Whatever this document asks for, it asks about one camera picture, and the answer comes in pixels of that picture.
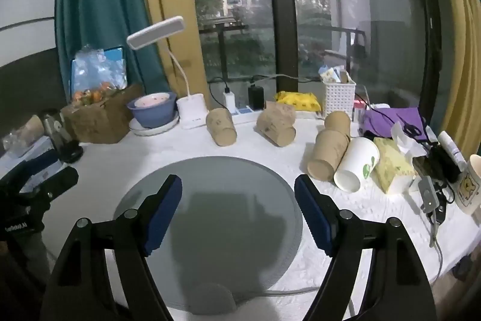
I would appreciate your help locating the yellow curtain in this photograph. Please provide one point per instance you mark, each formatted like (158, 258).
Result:
(460, 42)
(169, 5)

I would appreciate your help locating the blue and white box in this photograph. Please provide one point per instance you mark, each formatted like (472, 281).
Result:
(22, 155)

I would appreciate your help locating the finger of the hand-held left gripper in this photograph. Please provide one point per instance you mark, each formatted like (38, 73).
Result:
(62, 180)

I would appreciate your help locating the grey round mat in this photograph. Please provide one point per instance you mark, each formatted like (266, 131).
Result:
(225, 200)

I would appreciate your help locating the black scissors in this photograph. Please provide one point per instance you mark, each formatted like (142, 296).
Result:
(413, 129)

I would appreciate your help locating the white charger plug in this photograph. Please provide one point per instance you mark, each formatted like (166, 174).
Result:
(229, 99)

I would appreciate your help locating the yellow tissue pack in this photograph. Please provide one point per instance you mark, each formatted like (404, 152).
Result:
(394, 165)

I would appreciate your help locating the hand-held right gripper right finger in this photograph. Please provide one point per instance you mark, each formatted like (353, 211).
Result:
(313, 215)

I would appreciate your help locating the teal curtain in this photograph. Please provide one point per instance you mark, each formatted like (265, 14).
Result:
(101, 9)

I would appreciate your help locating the blue bowl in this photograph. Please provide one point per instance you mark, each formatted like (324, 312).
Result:
(154, 112)

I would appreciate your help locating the yellow printed packet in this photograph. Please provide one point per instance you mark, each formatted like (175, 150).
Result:
(298, 101)

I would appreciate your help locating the black stand with metal top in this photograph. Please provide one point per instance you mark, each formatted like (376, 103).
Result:
(60, 138)

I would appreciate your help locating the black pouch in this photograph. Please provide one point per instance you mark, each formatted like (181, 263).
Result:
(439, 163)

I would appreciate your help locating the white mug with bear print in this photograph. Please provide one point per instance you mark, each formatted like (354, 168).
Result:
(469, 187)

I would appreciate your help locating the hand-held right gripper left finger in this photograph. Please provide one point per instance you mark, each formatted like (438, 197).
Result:
(165, 212)

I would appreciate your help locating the black window frame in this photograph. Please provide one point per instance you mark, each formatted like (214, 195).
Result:
(280, 5)

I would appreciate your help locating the white desk lamp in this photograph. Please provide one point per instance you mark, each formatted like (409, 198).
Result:
(176, 54)

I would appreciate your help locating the white plastic basket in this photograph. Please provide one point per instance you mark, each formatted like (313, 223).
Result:
(339, 97)

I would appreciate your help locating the purple cloth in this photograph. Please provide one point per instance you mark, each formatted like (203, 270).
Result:
(390, 118)

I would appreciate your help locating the white tablecloth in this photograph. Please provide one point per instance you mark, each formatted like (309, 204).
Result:
(263, 151)

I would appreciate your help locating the white plate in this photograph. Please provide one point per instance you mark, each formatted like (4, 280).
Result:
(150, 128)

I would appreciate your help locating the clear plastic bag of oranges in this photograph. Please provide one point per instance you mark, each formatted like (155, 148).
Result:
(97, 76)

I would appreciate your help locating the white power strip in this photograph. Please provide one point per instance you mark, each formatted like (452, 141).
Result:
(246, 113)

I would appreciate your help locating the white paper cup green print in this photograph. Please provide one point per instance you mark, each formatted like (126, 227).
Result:
(357, 165)

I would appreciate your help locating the white tube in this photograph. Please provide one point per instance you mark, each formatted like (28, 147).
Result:
(451, 148)

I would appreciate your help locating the cardboard box with fruit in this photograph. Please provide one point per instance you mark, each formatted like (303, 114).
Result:
(99, 116)

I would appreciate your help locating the black charger plug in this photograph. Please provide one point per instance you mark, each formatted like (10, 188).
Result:
(256, 97)

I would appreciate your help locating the black balcony railing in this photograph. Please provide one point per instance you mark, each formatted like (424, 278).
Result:
(223, 46)

